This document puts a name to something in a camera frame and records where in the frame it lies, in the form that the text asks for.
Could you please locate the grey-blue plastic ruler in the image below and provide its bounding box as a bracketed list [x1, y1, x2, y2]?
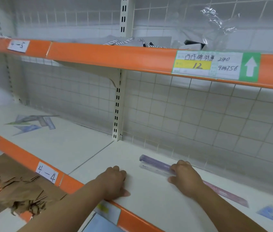
[16, 115, 60, 130]

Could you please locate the person's right forearm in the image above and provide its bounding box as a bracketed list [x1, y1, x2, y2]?
[194, 183, 261, 232]

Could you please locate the person's left hand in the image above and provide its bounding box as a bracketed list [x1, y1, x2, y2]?
[95, 166, 131, 200]

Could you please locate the white wire mesh back panel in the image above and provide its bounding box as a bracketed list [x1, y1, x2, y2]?
[13, 0, 273, 56]
[18, 55, 273, 201]

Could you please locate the striped rope bag handle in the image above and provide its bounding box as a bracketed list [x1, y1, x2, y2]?
[138, 39, 167, 49]
[103, 37, 135, 46]

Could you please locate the light blue flat packet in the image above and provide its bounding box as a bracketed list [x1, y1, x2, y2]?
[82, 213, 127, 232]

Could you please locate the cream slotted shelf upright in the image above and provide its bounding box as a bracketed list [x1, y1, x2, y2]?
[112, 0, 135, 142]

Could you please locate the purple plastic ruler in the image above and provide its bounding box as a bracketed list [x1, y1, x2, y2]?
[139, 154, 249, 208]

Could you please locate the green plastic set square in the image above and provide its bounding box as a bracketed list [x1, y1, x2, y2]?
[5, 120, 31, 125]

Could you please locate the cream shelf bracket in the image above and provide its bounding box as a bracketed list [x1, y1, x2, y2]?
[52, 60, 121, 89]

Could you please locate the white and yellow shelf label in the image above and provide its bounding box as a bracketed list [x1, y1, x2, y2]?
[94, 200, 122, 225]

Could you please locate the person's left forearm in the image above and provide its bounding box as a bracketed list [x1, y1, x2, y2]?
[17, 178, 106, 232]

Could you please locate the orange-edged metal shelf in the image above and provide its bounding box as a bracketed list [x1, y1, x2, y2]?
[0, 36, 273, 92]
[0, 104, 273, 232]

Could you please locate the pile of brown paper bags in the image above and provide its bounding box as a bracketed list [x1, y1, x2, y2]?
[0, 154, 67, 216]

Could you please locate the clear plastic wrapping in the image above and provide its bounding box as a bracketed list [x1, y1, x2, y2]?
[169, 4, 242, 50]

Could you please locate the price label with green arrow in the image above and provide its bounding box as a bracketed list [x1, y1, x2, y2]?
[171, 50, 261, 82]

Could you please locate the person's right hand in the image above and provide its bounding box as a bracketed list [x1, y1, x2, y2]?
[168, 160, 206, 199]

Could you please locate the white handwritten paper label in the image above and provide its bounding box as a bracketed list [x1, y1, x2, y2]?
[7, 39, 30, 53]
[35, 161, 59, 184]

